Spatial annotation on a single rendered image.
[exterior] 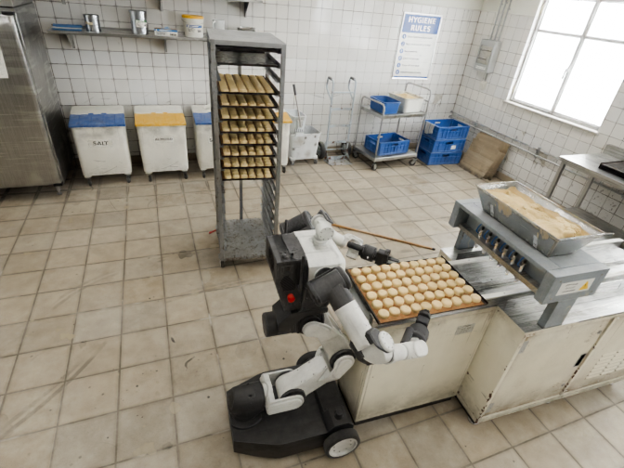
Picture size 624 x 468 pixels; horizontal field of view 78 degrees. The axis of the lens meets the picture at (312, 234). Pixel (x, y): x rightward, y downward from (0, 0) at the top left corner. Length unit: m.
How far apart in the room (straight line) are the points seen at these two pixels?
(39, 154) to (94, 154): 0.53
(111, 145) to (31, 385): 2.80
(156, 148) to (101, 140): 0.56
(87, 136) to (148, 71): 1.10
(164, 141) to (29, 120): 1.26
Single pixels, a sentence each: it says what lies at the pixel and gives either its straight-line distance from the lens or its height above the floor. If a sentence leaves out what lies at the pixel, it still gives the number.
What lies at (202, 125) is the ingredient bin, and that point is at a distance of 4.83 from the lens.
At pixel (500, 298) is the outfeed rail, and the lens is 2.21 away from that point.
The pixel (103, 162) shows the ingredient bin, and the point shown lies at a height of 0.29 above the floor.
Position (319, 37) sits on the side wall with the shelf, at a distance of 5.70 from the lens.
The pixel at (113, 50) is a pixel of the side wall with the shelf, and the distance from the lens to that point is 5.32.
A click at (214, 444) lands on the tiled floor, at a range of 2.43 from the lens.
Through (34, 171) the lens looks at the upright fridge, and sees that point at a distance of 4.84.
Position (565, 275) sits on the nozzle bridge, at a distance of 2.00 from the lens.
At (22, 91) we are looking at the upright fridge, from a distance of 4.59.
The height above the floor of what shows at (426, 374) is 0.39.
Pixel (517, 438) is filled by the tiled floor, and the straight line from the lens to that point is 2.84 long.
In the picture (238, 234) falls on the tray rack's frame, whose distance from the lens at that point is 3.64.
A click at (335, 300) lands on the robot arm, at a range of 1.41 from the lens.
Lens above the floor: 2.12
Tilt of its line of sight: 32 degrees down
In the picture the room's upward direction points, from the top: 6 degrees clockwise
